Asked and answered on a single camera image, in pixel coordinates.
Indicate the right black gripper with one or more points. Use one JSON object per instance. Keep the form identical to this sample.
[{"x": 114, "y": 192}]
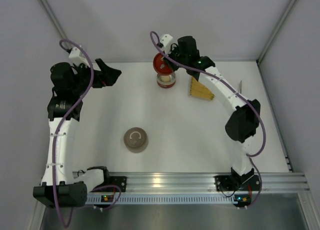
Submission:
[{"x": 172, "y": 59}]

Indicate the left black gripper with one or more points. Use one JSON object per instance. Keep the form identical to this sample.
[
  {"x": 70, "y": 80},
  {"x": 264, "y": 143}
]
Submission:
[{"x": 97, "y": 77}]

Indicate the red round lid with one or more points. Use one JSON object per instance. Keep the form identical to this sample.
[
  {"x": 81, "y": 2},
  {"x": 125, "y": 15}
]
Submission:
[{"x": 160, "y": 65}]

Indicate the white round bun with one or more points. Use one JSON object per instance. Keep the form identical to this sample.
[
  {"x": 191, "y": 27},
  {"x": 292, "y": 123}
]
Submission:
[{"x": 165, "y": 78}]

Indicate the red steel lunch bowl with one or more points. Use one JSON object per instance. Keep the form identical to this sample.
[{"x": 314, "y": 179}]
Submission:
[{"x": 168, "y": 84}]

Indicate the steel food tongs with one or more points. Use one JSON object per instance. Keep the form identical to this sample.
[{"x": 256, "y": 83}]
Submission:
[{"x": 240, "y": 86}]

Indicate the brown round lid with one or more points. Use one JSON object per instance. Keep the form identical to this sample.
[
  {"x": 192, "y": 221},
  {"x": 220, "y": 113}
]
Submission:
[{"x": 135, "y": 133}]

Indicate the tan steel lunch bowl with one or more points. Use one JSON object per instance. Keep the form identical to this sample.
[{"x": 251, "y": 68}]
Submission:
[{"x": 136, "y": 146}]

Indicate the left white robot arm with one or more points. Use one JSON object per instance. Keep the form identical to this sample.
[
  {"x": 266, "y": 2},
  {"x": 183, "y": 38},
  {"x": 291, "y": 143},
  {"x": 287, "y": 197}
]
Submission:
[{"x": 58, "y": 185}]

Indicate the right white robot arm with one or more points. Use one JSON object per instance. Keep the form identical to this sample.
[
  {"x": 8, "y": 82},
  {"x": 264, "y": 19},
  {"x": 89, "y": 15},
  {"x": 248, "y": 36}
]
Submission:
[{"x": 244, "y": 114}]

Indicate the bamboo woven tray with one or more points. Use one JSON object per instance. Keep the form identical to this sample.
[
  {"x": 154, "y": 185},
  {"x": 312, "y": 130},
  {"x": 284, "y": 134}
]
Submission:
[{"x": 198, "y": 90}]

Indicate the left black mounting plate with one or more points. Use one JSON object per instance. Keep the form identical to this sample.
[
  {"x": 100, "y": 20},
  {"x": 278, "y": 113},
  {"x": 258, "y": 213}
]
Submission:
[{"x": 120, "y": 181}]

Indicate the black mounting plate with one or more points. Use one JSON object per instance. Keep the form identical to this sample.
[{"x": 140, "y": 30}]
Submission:
[
  {"x": 120, "y": 181},
  {"x": 229, "y": 183}
]

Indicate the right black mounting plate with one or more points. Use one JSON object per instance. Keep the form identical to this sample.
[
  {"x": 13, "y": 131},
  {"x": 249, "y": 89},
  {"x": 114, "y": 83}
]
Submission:
[{"x": 229, "y": 183}]

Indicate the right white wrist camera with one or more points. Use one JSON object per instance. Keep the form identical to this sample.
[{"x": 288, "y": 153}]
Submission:
[{"x": 166, "y": 40}]

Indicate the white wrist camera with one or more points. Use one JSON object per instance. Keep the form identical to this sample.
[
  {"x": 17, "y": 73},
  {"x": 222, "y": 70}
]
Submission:
[
  {"x": 77, "y": 57},
  {"x": 166, "y": 40}
]

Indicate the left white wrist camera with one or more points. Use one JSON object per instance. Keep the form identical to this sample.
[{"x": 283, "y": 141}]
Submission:
[{"x": 77, "y": 57}]

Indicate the left aluminium frame post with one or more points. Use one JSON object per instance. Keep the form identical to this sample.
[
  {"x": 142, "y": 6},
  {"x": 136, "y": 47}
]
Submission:
[{"x": 45, "y": 5}]

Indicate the aluminium frame post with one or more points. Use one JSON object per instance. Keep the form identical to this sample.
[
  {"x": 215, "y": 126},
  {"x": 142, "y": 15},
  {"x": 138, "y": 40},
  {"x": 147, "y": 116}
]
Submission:
[
  {"x": 284, "y": 16},
  {"x": 45, "y": 5}
]

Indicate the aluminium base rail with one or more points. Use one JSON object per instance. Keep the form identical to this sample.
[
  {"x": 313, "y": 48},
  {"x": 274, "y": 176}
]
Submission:
[{"x": 205, "y": 183}]

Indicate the right aluminium frame post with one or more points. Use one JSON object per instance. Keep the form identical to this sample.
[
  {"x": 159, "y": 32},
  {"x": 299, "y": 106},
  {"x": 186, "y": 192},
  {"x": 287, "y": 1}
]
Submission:
[{"x": 284, "y": 16}]

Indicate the grey slotted cable duct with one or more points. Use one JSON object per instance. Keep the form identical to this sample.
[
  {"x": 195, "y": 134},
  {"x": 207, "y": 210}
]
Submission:
[{"x": 171, "y": 199}]

